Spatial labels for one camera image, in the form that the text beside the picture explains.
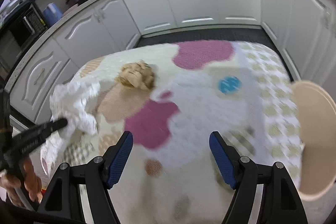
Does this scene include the white tissue paper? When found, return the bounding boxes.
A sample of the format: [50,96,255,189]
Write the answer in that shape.
[50,80,101,139]

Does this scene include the brown paper ball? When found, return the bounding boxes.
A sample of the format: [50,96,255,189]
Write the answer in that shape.
[115,60,155,90]

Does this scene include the beige plastic trash bin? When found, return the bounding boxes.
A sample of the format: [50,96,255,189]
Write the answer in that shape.
[291,81,335,201]

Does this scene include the white lower kitchen cabinets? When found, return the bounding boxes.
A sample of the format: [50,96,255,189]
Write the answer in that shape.
[6,0,335,122]

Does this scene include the person's left hand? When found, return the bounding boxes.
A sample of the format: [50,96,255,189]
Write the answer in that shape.
[0,156,44,209]

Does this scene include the patterned quilted table cloth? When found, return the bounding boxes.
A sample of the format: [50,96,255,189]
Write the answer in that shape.
[41,40,303,223]

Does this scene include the black microwave oven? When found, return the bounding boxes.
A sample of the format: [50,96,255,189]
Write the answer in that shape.
[1,0,49,80]

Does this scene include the blue plastic container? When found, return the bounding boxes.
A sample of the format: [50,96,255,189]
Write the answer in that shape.
[43,3,63,27]

